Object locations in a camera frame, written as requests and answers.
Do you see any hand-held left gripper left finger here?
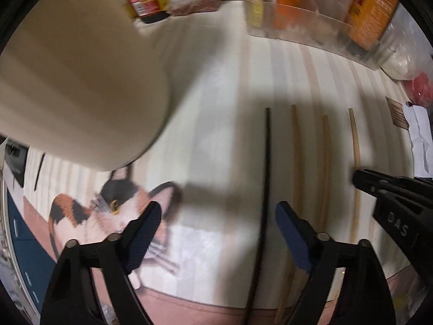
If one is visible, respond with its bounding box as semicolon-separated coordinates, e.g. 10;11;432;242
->
40;200;163;325

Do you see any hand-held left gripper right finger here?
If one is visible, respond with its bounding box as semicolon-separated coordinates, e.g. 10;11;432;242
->
275;201;397;325

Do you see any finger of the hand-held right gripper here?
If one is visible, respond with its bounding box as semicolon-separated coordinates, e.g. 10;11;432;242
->
353;168;407;197

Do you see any light bamboo chopstick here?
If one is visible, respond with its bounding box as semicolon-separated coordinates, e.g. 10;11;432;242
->
273;104;303;325
332;108;361;303
318;114;331;234

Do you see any dark wooden chopstick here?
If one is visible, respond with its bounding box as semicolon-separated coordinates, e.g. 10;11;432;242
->
241;107;273;325

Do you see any beige ribbed utensil holder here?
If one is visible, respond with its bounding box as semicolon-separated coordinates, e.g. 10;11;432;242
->
0;0;170;171

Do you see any white paper sheet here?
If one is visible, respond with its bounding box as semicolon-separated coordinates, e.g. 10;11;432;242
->
404;105;433;173

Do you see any small brown card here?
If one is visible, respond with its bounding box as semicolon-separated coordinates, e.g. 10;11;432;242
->
386;96;411;131

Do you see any red tomato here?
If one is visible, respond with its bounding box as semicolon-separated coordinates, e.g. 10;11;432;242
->
404;73;433;105

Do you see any white round food item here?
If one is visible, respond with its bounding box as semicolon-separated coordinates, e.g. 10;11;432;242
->
382;49;416;80

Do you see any blue cabinet door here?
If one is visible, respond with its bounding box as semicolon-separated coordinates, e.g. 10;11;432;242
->
5;190;56;312

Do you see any striped cat print tablecloth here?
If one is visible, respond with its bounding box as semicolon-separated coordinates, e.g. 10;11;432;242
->
20;0;433;325

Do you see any clear plastic bag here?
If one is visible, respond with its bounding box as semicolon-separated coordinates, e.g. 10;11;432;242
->
379;3;433;109

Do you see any black induction cooker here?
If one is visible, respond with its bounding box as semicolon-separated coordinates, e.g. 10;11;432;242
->
3;137;28;188

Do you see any clear plastic organizer box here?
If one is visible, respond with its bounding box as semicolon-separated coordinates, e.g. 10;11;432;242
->
242;0;406;72

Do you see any orange box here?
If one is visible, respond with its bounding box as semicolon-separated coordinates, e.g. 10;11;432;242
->
342;0;401;55

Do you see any orange and white seasoning packet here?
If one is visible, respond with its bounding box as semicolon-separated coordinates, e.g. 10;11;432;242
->
273;0;317;31

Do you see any clear bag of dried food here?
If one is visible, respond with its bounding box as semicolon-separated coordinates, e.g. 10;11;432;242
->
169;0;222;17

